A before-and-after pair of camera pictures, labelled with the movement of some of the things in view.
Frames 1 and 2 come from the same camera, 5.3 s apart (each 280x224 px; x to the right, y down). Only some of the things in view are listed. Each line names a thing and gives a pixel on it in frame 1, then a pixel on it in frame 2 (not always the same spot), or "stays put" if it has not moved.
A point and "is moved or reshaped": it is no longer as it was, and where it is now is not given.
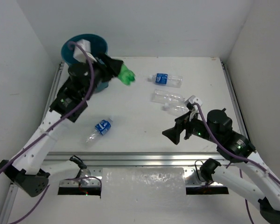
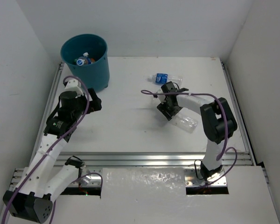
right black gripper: (173, 133) to (162, 108)
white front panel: (143, 195) stays put
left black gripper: (106, 68) to (90, 101)
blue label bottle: (167, 79) stays put
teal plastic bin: (98, 45) stays put
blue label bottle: (102, 127) is moved or reshaped
